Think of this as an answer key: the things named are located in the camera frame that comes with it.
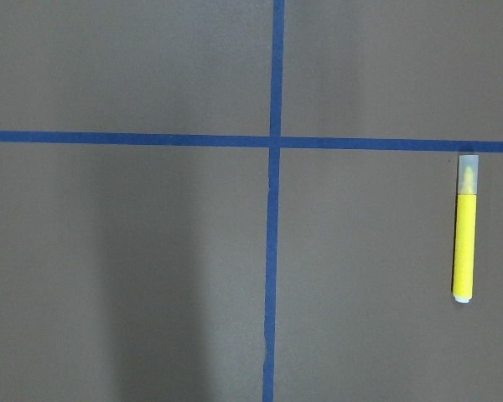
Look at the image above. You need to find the yellow marker pen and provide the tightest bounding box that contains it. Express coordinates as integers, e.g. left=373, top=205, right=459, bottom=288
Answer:
left=452, top=154, right=479, bottom=304

